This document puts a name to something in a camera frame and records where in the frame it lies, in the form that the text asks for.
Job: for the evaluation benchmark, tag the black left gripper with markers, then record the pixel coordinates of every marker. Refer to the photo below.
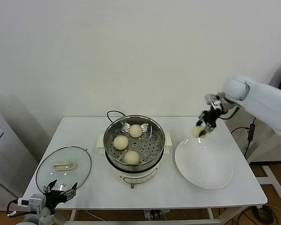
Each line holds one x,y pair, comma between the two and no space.
53,198

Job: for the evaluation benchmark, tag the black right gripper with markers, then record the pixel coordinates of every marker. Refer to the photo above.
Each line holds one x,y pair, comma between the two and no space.
210,118

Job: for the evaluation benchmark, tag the white steamed baozi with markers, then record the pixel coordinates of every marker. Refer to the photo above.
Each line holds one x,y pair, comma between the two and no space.
135,130
196,131
131,157
120,142

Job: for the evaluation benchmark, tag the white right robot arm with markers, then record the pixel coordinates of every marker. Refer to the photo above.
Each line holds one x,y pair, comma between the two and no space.
267,100

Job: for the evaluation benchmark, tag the perforated steel steamer basket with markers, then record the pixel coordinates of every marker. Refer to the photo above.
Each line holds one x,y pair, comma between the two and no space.
159,138

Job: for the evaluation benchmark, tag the white round plate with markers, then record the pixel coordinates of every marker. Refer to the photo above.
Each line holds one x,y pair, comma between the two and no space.
201,168

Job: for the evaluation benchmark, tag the white cabinet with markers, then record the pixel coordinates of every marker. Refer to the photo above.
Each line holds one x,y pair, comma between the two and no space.
4,150

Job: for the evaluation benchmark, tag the white side desk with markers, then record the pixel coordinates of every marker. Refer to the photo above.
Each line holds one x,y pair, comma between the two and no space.
269,150

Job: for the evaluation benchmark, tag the cream electric cooker base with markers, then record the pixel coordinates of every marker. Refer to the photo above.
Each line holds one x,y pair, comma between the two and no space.
135,178

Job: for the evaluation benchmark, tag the white power strip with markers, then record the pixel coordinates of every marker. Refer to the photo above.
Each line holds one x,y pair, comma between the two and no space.
154,214

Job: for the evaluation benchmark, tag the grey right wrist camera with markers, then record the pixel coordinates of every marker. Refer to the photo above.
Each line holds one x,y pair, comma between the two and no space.
213,100

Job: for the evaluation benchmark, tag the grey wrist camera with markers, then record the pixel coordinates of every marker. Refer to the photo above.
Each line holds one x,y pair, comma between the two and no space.
213,100
35,202

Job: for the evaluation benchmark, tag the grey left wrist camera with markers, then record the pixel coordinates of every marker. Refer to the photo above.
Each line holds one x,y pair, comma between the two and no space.
35,202

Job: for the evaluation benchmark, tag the white table frame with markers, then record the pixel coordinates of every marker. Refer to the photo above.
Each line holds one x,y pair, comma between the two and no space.
178,222

